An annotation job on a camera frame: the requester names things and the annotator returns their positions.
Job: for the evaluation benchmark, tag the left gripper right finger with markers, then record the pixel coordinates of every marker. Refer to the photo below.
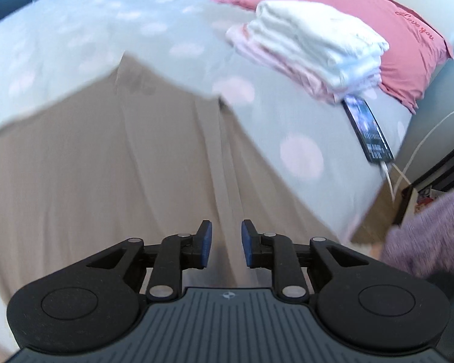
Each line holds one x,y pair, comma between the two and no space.
296,267

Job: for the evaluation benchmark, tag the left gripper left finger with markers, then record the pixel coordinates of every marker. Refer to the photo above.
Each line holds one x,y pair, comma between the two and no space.
132,260

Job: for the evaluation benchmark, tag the beige garment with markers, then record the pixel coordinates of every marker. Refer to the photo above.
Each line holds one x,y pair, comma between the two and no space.
131,155

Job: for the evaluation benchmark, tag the white folded clothes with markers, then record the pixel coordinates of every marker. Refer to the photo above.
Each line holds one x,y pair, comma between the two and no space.
340,49

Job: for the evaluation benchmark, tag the pink folded clothes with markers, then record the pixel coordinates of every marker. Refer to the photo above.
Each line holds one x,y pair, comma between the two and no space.
316,87

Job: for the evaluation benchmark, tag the black smartphone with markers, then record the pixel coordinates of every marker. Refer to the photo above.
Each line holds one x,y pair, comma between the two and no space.
367,130

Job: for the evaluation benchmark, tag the grey pink-dotted bed cover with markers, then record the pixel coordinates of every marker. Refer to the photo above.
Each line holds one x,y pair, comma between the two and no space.
54,48

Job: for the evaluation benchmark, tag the dark pink pillow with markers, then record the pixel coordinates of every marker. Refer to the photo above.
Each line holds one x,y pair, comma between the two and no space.
416,49

